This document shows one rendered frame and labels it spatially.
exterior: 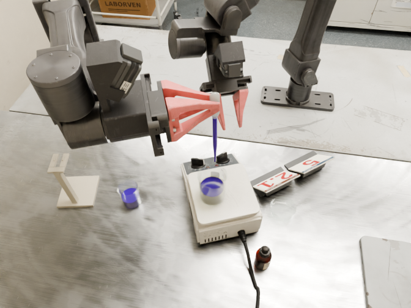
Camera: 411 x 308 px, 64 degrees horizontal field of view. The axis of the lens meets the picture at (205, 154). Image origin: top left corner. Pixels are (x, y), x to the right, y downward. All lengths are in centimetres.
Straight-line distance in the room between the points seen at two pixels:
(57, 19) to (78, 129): 24
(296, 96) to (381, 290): 50
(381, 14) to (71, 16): 276
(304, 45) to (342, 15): 227
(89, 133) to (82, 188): 38
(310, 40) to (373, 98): 31
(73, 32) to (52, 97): 22
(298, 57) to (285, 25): 233
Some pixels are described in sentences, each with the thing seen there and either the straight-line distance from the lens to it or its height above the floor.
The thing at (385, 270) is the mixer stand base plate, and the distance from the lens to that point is 73.
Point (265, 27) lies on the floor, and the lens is 311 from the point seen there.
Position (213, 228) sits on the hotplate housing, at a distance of 63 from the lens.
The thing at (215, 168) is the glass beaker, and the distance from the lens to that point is 61.
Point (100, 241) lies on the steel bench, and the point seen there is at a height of 90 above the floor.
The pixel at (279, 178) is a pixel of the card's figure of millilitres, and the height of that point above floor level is 92.
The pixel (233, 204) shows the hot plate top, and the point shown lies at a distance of 63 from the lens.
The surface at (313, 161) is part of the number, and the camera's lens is 81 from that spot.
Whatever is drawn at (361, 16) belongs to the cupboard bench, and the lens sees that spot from 313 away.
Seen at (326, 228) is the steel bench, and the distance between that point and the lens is 74.
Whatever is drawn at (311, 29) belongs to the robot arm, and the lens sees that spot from 82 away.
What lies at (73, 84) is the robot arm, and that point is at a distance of 39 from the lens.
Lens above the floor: 153
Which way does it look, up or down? 51 degrees down
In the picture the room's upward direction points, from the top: 2 degrees counter-clockwise
